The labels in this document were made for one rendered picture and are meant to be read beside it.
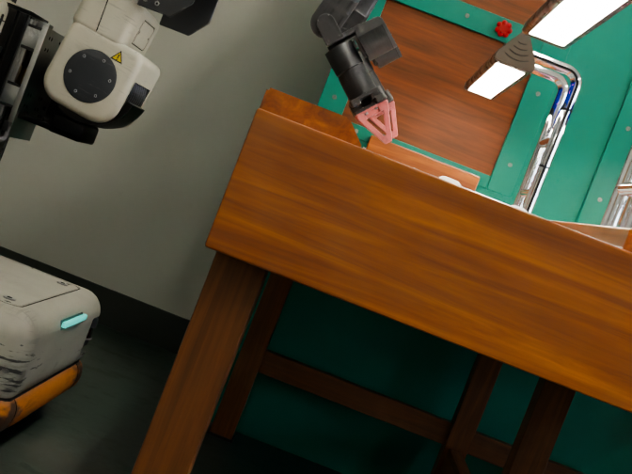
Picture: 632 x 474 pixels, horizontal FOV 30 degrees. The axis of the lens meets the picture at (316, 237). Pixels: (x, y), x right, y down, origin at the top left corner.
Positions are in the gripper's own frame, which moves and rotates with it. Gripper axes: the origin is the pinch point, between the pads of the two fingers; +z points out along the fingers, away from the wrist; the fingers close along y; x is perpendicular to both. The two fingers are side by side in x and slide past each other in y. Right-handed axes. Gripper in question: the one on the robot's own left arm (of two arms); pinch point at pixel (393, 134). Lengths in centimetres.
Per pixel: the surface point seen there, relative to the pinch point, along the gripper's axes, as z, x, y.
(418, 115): -2.4, -10.6, 44.8
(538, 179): 23.3, -22.0, -12.7
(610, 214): 27, -17, -95
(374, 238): 13, 15, -140
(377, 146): -0.1, 3.0, 37.4
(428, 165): 10.2, -6.2, 37.4
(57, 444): 25, 92, -27
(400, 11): -29, -19, 45
